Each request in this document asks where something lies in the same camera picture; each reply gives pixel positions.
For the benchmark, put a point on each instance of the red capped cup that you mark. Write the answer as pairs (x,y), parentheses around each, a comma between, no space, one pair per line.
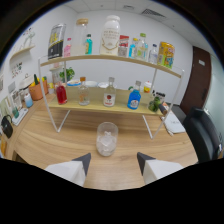
(147,87)

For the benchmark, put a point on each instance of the white notebook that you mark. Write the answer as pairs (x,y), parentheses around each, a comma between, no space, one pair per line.
(174,125)

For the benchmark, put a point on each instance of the clear bottle red label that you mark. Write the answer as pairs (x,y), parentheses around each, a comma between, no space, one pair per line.
(109,98)

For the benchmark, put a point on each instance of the black chair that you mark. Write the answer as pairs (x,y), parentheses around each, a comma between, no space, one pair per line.
(201,135)

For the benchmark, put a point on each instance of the small clear bottle blue cap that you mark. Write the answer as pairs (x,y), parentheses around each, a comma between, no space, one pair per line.
(153,56)

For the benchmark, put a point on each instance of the white two-tier wooden shelf rack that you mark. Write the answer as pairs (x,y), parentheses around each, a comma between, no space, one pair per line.
(110,58)

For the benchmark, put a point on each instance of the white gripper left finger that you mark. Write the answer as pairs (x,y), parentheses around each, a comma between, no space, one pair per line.
(75,168)

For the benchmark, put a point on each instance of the green potted plant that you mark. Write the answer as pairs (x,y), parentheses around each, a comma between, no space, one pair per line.
(68,73)

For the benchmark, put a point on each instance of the brown door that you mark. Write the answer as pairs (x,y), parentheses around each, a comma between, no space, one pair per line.
(196,80)

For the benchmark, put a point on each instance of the orange pot with utensils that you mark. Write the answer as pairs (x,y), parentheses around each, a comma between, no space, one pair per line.
(36,92)

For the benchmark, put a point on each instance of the clear bottle green cap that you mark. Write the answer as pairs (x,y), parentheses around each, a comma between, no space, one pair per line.
(142,50)

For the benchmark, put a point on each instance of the white bowl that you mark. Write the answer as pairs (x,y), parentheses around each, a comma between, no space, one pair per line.
(91,83)

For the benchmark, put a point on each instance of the large black silver can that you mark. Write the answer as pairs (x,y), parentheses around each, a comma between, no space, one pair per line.
(56,43)

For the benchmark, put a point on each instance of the small pink bottle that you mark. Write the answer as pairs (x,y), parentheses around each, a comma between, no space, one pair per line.
(67,50)

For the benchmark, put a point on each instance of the blue bottle silver cap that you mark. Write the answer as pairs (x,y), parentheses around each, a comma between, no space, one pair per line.
(134,100)

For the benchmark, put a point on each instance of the wooden wall shelf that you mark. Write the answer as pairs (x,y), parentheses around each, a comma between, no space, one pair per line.
(23,50)

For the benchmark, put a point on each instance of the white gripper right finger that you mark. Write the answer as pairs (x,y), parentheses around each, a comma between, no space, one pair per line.
(155,168)

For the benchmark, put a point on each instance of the black bag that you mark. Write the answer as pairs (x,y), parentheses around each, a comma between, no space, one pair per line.
(6,128)

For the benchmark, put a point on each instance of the blue ice cream cup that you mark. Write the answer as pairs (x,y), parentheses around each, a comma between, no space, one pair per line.
(73,83)

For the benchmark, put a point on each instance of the white tray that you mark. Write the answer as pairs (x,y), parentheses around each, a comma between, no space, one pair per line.
(20,116)

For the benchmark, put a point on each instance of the green limes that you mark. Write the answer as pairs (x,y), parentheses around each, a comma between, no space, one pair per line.
(154,105)

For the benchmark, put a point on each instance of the colourful wall sticker sheet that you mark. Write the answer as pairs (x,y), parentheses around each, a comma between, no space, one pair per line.
(16,69)

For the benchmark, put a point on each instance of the light blue bottle yellow cap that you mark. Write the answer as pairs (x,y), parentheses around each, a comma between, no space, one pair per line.
(132,50)

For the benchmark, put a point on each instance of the large glass jar wooden lid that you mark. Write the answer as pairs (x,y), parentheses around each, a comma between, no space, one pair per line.
(78,40)

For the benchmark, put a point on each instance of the small teal bottle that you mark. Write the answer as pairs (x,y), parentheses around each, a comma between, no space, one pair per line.
(88,46)

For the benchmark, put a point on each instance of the large white milk bottle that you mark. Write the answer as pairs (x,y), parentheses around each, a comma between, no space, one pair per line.
(110,38)

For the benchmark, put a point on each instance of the ceiling air vent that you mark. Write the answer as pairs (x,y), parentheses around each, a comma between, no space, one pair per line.
(152,13)

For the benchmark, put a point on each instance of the clear glass with ice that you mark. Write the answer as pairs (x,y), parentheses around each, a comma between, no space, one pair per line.
(107,141)

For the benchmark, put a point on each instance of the white figurine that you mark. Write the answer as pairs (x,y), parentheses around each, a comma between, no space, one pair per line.
(29,37)

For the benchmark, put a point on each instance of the small red liquid bottle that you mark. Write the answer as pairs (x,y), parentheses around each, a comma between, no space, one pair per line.
(61,95)

